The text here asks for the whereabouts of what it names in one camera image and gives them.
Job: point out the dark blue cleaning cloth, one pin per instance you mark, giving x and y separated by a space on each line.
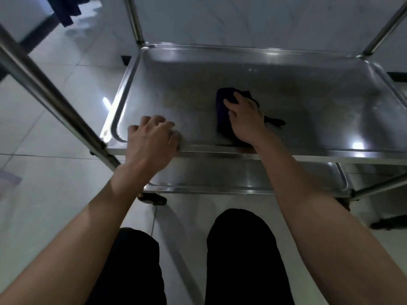
222 123

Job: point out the stainless steel trolley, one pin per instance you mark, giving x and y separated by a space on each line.
318 107

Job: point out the person's left leg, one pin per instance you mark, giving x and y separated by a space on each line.
130 269

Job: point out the person's left hand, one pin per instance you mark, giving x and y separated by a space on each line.
149 146

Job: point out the person's right forearm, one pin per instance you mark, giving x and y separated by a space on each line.
327 228

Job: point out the person's right hand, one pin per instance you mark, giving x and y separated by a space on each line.
249 123

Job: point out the person's leg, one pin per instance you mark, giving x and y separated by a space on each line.
244 257
130 269

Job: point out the person's left forearm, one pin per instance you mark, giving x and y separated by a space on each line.
79 238

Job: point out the dark hanging garment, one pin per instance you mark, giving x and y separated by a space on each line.
65 7

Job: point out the person's left thumb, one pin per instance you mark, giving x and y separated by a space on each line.
177 142

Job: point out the black caster wheel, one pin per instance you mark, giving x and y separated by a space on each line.
153 199

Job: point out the person's right thumb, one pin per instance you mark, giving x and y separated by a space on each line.
231 119

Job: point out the person's right leg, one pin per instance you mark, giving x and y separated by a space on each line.
244 257

